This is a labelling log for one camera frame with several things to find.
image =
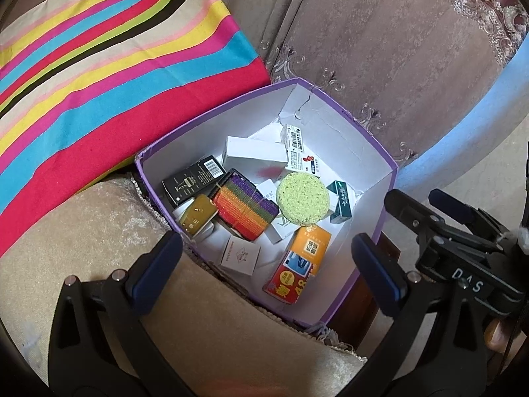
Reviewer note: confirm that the black box with gold print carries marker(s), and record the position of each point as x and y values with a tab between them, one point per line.
190	182

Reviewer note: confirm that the purple cardboard storage box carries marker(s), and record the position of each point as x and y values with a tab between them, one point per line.
351	149

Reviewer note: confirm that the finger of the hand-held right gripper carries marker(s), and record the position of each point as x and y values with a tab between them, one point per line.
407	211
452	206

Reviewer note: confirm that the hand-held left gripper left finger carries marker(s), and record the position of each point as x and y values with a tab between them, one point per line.
159	264

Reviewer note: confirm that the long plain white box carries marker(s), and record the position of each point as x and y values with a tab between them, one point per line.
252	153

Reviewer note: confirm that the white and orange box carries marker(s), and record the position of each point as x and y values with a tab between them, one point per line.
314	242

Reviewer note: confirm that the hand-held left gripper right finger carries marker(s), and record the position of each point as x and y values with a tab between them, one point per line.
374	273

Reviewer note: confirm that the light blue curved bar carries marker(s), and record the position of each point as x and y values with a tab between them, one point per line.
475	115

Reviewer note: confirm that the beige velvet cushion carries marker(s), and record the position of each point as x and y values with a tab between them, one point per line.
103	223

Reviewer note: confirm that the white box blue red print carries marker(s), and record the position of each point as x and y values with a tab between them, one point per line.
297	147

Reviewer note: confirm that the green round sponge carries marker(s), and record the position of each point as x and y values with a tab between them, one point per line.
301	198

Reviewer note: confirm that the dark brown wooden furniture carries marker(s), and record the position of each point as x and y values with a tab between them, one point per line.
365	297

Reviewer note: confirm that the person's right hand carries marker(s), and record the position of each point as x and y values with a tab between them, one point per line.
498	335

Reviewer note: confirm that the small white box with logo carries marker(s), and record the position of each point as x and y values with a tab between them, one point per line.
241	256

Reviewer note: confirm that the colourful striped blanket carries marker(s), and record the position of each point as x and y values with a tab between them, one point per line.
103	91

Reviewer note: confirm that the teal and white box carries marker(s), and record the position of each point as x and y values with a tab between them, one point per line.
342	200

